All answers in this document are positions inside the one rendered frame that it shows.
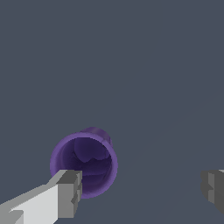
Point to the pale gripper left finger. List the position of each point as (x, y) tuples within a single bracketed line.
[(55, 195)]

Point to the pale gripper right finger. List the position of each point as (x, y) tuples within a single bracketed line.
[(215, 186)]

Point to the purple cup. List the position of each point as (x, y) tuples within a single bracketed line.
[(93, 157)]

